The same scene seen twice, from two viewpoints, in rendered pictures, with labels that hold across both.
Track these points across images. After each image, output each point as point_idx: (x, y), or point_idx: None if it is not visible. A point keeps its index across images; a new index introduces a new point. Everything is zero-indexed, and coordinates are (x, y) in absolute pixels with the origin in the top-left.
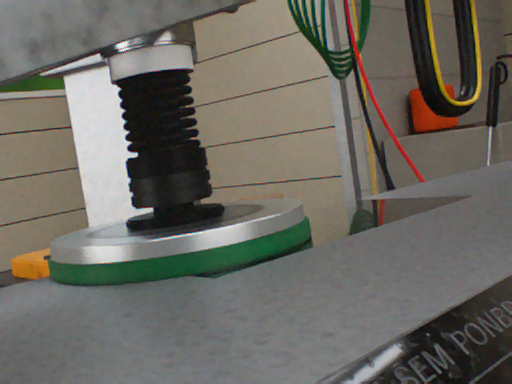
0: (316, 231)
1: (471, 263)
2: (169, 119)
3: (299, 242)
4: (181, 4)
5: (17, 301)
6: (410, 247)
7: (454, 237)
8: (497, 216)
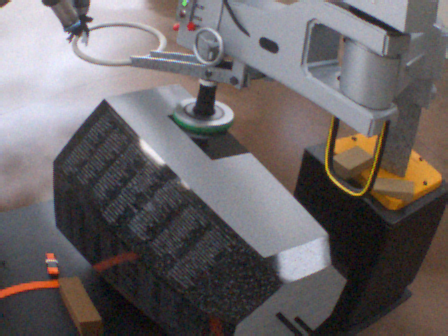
0: (197, 132)
1: (143, 131)
2: (199, 91)
3: (183, 126)
4: (194, 73)
5: (178, 100)
6: (161, 132)
7: (162, 137)
8: (174, 147)
